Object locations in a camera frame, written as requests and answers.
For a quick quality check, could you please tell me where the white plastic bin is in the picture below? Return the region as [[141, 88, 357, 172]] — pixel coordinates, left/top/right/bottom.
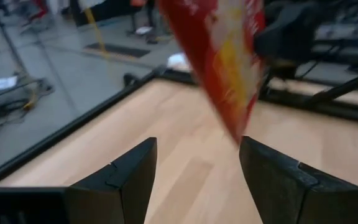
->
[[165, 52, 194, 73]]

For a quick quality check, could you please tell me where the black metal table frame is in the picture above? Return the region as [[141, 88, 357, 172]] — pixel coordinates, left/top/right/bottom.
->
[[0, 63, 358, 187]]

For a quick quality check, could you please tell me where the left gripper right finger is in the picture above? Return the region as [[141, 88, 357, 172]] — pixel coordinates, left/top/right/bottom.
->
[[239, 135, 358, 224]]

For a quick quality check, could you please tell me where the red microwave popcorn bag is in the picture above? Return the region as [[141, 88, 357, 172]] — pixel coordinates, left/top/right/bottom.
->
[[157, 0, 267, 147]]

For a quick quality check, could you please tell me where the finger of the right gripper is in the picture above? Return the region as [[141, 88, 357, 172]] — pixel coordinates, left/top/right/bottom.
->
[[255, 18, 287, 62]]

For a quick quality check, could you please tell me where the black looped floor cable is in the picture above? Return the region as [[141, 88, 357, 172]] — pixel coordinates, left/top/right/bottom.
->
[[0, 73, 56, 133]]

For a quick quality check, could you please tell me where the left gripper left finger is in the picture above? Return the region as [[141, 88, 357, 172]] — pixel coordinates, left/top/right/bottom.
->
[[65, 136, 158, 224]]

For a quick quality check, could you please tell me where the yellow hanging cable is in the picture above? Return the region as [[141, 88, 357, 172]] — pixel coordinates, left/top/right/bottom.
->
[[83, 6, 113, 62]]

